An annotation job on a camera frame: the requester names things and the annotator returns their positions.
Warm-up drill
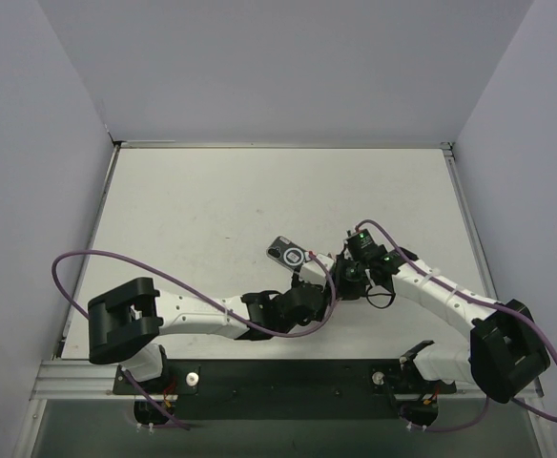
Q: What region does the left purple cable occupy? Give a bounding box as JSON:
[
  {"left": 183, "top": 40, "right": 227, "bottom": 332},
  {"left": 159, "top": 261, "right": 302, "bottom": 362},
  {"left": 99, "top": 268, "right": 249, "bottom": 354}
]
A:
[{"left": 52, "top": 248, "right": 340, "bottom": 430}]

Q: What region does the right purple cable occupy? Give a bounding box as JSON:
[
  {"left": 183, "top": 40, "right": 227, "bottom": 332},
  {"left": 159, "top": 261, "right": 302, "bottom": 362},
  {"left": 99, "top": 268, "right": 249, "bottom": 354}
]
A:
[{"left": 352, "top": 219, "right": 557, "bottom": 433}]

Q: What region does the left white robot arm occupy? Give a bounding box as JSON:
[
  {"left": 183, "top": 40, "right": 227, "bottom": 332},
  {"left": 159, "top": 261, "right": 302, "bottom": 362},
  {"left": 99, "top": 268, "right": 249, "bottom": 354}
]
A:
[{"left": 88, "top": 277, "right": 331, "bottom": 393}]

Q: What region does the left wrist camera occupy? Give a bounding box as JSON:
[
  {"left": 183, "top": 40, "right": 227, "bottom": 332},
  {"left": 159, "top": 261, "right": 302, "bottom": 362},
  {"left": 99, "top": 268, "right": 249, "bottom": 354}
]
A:
[{"left": 299, "top": 254, "right": 335, "bottom": 285}]

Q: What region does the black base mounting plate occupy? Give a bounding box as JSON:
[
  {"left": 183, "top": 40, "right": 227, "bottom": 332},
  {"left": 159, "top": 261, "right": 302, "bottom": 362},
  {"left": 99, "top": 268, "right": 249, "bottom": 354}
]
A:
[{"left": 113, "top": 359, "right": 456, "bottom": 421}]

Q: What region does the purple cable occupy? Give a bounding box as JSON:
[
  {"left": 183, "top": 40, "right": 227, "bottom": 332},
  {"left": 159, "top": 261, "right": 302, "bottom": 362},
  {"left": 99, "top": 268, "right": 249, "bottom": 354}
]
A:
[
  {"left": 52, "top": 248, "right": 340, "bottom": 430},
  {"left": 352, "top": 219, "right": 557, "bottom": 433}
]

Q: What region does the clear phone case black insert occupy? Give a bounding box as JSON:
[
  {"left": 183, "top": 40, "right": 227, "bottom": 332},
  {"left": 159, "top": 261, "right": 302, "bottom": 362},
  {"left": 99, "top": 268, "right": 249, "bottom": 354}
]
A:
[{"left": 266, "top": 236, "right": 309, "bottom": 274}]

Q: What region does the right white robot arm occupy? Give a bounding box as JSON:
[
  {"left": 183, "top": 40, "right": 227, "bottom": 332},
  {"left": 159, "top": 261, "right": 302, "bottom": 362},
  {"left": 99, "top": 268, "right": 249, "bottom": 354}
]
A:
[{"left": 336, "top": 230, "right": 550, "bottom": 404}]

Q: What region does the aluminium table frame rail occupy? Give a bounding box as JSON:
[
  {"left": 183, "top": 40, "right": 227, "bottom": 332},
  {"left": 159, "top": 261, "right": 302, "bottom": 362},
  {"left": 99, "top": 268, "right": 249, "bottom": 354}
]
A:
[{"left": 33, "top": 144, "right": 497, "bottom": 399}]

